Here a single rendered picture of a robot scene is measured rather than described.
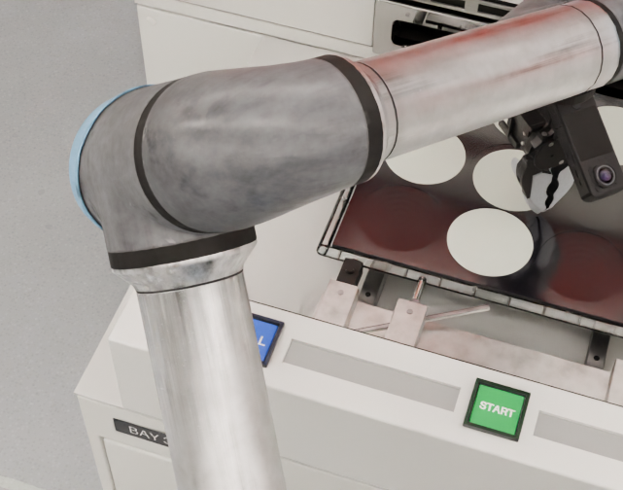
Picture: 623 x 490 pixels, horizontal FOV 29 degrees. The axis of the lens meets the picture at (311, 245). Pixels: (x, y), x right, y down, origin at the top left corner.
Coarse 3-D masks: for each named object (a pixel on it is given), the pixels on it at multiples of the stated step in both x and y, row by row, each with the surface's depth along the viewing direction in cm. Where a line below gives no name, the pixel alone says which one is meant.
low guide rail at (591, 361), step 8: (592, 336) 140; (600, 336) 139; (608, 336) 139; (592, 344) 139; (600, 344) 139; (592, 352) 138; (600, 352) 138; (592, 360) 137; (600, 360) 138; (600, 368) 137
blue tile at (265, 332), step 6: (258, 324) 126; (264, 324) 126; (270, 324) 126; (258, 330) 126; (264, 330) 126; (270, 330) 126; (276, 330) 126; (258, 336) 125; (264, 336) 125; (270, 336) 125; (258, 342) 125; (264, 342) 125; (270, 342) 125; (264, 348) 124; (264, 354) 124
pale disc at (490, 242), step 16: (464, 224) 143; (480, 224) 143; (496, 224) 143; (512, 224) 143; (448, 240) 141; (464, 240) 142; (480, 240) 142; (496, 240) 142; (512, 240) 142; (528, 240) 142; (464, 256) 140; (480, 256) 140; (496, 256) 140; (512, 256) 140; (528, 256) 140; (480, 272) 139; (496, 272) 139; (512, 272) 139
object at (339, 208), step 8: (344, 192) 145; (352, 192) 146; (336, 200) 145; (344, 200) 145; (336, 208) 144; (344, 208) 144; (336, 216) 143; (328, 224) 143; (336, 224) 143; (328, 232) 142; (320, 240) 141; (328, 240) 141
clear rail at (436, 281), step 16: (336, 256) 140; (352, 256) 140; (384, 272) 139; (400, 272) 138; (416, 272) 138; (448, 288) 137; (464, 288) 137; (480, 288) 137; (512, 304) 136; (528, 304) 136; (544, 304) 136; (560, 320) 135; (576, 320) 135; (592, 320) 134
